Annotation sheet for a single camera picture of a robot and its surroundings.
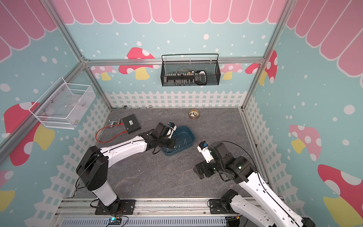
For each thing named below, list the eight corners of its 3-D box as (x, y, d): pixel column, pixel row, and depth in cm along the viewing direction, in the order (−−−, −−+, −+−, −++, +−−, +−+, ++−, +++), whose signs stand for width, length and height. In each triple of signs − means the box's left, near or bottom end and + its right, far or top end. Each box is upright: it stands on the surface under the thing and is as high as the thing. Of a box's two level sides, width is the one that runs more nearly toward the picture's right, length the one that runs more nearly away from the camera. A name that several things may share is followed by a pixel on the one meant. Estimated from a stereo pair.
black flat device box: (128, 134, 107) (127, 132, 105) (122, 120, 115) (121, 118, 113) (141, 128, 110) (140, 126, 108) (134, 115, 118) (134, 113, 116)
